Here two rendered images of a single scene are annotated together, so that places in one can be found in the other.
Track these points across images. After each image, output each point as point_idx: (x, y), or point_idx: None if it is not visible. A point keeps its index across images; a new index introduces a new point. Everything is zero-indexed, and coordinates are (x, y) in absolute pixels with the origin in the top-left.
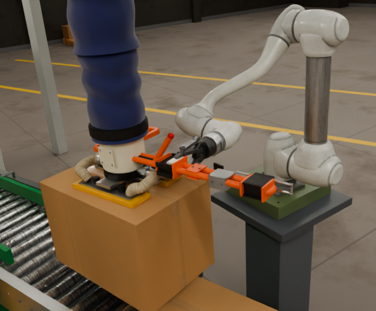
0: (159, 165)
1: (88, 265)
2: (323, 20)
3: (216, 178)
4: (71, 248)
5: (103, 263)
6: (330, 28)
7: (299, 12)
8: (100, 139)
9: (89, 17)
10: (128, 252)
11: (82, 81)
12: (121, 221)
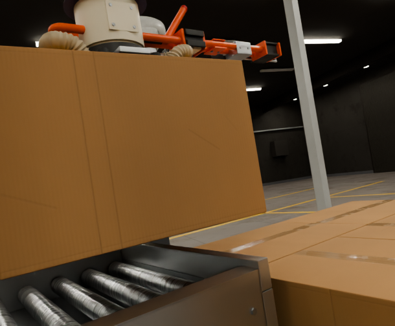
0: (190, 31)
1: (137, 202)
2: (154, 19)
3: (243, 42)
4: (83, 190)
5: (181, 166)
6: (161, 24)
7: None
8: None
9: None
10: (231, 110)
11: None
12: (219, 63)
